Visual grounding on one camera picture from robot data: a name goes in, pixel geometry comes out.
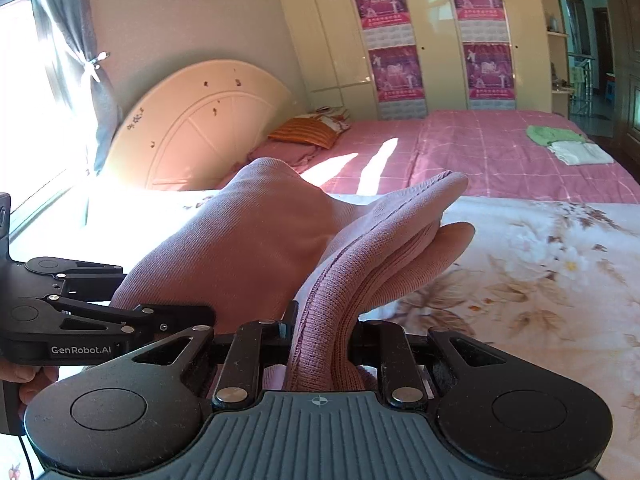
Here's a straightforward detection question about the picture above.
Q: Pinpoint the pink knit sweater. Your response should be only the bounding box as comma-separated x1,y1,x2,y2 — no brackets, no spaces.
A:
112,158,474,392

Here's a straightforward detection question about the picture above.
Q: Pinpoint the person's left hand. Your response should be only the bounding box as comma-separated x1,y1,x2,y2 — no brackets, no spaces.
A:
0,358,60,419

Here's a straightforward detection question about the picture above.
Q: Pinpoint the cream curved headboard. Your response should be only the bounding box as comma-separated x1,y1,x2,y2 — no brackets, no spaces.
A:
101,60,304,191

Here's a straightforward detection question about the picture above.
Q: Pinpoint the pink pillow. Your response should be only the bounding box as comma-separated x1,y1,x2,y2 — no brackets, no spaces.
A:
246,139,323,168

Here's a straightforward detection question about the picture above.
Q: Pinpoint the white floral bed sheet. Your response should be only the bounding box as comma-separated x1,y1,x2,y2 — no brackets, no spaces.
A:
10,191,639,479

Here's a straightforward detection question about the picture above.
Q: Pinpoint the orange striped pillow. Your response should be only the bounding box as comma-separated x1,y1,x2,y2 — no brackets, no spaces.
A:
268,118,338,150

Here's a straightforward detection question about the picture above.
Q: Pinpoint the pink checked bedspread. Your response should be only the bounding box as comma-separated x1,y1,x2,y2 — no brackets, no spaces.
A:
293,110,639,204

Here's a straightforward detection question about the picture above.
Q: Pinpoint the lower left purple poster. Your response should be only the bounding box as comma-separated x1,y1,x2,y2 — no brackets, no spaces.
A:
369,44,427,120

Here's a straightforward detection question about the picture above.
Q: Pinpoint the purple poster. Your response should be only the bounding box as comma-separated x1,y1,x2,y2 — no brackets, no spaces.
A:
462,44,516,110
454,0,510,44
355,0,416,51
369,44,427,120

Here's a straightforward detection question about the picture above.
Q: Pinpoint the green folded cloth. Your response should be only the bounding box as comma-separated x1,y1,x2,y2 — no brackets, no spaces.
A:
526,126,586,148

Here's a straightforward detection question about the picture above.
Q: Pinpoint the white folded cloth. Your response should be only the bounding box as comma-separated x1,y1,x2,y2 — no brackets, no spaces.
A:
548,141,614,166

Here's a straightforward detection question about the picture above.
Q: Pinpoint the grey curtain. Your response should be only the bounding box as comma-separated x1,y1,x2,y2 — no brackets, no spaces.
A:
44,0,122,174

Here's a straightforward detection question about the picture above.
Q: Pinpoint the lower right purple poster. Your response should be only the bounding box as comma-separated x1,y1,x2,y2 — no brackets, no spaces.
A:
462,44,516,110

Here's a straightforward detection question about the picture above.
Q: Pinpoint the cream wardrobe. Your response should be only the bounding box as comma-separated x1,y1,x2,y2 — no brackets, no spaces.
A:
280,0,553,120

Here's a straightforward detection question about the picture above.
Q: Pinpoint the upper left purple poster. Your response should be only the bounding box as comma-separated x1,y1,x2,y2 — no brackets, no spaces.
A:
355,0,416,51

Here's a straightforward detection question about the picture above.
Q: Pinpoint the upper right purple poster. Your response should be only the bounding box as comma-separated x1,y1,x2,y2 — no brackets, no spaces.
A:
454,0,510,44

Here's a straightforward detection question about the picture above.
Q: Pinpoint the dark wooden door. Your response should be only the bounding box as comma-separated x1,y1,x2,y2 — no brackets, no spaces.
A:
608,0,639,164

